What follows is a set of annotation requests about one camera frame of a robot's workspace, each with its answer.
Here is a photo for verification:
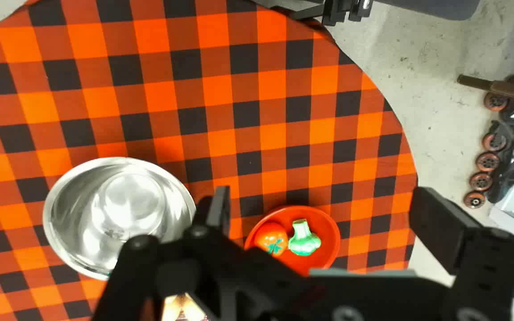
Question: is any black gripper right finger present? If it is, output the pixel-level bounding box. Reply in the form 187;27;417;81
408;186;485;282

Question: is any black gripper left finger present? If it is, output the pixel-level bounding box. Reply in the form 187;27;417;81
192;184;233;241

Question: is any orange tomato toy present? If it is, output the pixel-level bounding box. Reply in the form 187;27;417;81
253;222;289;257

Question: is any green vegetable toy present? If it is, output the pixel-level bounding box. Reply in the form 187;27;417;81
285;218;322;259

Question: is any silver metal bowl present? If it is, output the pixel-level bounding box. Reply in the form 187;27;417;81
40;156;198;282

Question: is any orange plastic bowl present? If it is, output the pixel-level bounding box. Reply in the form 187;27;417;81
242;205;342;279

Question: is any orange black checkered tablecloth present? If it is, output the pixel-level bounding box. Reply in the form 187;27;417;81
0;0;419;321

